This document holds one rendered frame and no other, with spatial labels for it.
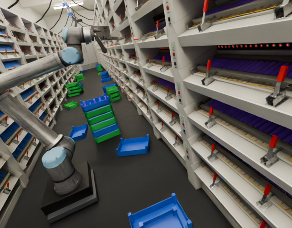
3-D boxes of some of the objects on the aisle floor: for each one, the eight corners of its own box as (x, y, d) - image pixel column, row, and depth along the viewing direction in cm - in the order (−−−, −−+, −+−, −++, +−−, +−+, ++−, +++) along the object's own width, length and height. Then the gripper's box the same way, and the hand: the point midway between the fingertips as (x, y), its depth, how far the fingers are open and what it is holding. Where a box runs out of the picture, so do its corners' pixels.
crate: (96, 144, 189) (93, 138, 186) (93, 136, 207) (91, 130, 204) (121, 133, 198) (119, 128, 195) (116, 127, 216) (114, 121, 212)
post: (157, 139, 172) (104, -103, 100) (154, 135, 180) (103, -92, 108) (174, 132, 176) (136, -105, 104) (171, 129, 184) (132, -93, 112)
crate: (139, 259, 81) (136, 250, 78) (130, 221, 99) (127, 212, 96) (193, 232, 87) (192, 222, 84) (175, 201, 105) (174, 192, 102)
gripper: (90, 25, 101) (125, 26, 107) (90, 27, 111) (122, 28, 117) (92, 40, 104) (126, 40, 110) (92, 41, 114) (122, 41, 120)
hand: (122, 38), depth 114 cm, fingers open, 3 cm apart
